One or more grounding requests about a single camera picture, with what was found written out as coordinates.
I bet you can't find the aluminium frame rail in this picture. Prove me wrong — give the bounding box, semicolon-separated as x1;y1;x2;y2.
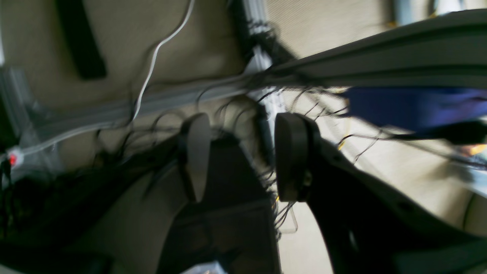
30;10;487;134

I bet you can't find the blue plastic panel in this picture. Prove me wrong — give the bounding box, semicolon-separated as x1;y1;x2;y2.
345;87;487;132

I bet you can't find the black power strip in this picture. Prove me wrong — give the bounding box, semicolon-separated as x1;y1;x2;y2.
54;0;107;80

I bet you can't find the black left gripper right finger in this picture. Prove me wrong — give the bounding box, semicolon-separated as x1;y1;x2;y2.
275;113;487;274

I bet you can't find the white power strip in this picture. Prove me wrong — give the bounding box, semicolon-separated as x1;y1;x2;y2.
1;146;65;183

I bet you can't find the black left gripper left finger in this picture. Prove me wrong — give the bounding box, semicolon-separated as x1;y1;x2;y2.
1;113;212;274

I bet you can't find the black computer case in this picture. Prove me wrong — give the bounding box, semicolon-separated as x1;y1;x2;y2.
157;135;281;274

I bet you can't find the white cable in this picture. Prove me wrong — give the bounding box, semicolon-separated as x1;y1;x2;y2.
131;0;195;122

